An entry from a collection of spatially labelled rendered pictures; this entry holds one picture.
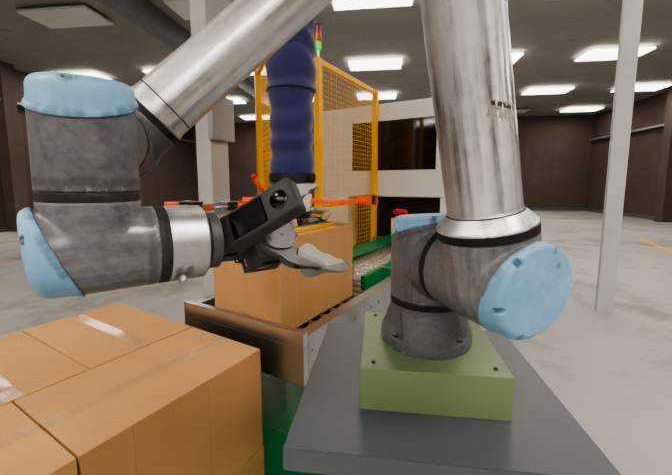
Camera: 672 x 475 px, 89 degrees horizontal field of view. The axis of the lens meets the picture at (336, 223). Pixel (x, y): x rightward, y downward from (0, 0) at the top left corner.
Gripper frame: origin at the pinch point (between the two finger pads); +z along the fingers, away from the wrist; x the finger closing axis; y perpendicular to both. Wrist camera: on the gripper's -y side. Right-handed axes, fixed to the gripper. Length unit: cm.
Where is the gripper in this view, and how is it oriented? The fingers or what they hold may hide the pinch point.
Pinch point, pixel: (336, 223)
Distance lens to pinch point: 54.2
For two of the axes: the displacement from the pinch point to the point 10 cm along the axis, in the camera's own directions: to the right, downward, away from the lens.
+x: 3.4, 8.7, -3.5
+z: 7.8, -0.6, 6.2
